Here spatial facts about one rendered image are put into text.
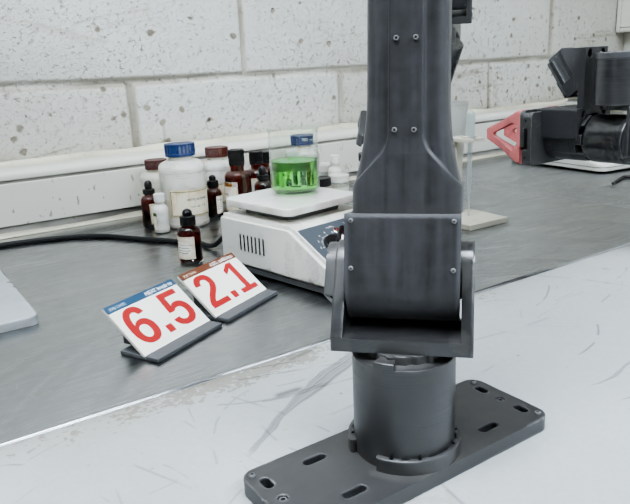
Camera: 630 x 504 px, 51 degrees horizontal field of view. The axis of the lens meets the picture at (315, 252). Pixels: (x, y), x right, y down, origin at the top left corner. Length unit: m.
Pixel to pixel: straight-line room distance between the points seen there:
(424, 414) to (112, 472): 0.20
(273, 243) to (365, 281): 0.38
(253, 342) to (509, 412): 0.24
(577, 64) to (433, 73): 0.49
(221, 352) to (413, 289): 0.26
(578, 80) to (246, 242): 0.43
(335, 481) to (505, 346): 0.25
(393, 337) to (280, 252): 0.37
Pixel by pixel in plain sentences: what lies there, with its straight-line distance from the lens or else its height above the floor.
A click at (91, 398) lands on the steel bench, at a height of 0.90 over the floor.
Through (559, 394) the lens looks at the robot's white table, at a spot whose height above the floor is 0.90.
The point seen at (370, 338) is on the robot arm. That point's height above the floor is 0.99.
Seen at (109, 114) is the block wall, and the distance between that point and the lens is 1.20.
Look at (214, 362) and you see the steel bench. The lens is 0.58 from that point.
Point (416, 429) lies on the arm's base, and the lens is 0.40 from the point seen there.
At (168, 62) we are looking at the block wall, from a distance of 1.23.
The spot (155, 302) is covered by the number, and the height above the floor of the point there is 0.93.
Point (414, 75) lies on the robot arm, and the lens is 0.39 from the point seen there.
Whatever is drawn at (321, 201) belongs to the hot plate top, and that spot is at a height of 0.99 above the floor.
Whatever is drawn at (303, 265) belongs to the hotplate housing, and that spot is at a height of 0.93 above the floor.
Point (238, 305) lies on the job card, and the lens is 0.70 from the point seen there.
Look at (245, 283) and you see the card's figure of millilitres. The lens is 0.73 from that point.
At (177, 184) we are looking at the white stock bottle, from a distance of 1.04.
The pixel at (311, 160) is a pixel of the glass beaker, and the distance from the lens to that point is 0.80.
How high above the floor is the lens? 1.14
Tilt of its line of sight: 16 degrees down
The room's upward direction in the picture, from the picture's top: 3 degrees counter-clockwise
